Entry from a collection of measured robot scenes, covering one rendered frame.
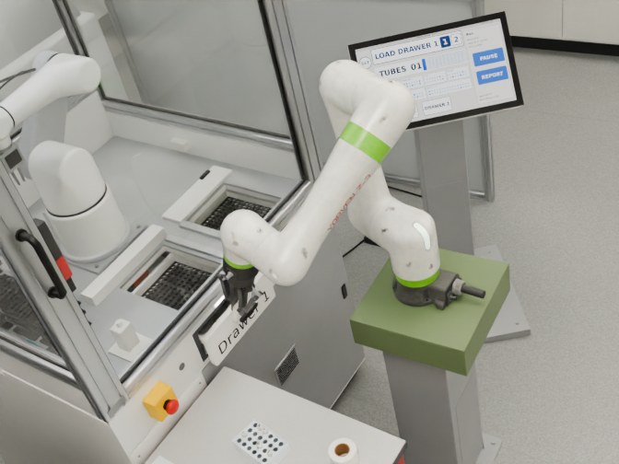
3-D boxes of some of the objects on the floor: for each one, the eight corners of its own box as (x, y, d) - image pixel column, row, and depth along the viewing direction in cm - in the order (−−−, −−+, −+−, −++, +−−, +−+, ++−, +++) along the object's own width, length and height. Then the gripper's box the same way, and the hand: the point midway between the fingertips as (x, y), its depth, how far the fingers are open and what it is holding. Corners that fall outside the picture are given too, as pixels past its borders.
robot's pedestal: (503, 441, 283) (493, 287, 234) (471, 515, 265) (452, 365, 216) (423, 414, 297) (398, 264, 248) (387, 482, 279) (353, 335, 230)
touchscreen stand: (530, 334, 316) (525, 112, 250) (415, 356, 318) (380, 143, 253) (496, 249, 354) (484, 38, 288) (393, 270, 356) (358, 65, 291)
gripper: (211, 264, 205) (210, 316, 223) (253, 290, 201) (249, 340, 220) (228, 245, 209) (226, 297, 228) (271, 270, 206) (264, 320, 224)
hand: (238, 311), depth 221 cm, fingers closed, pressing on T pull
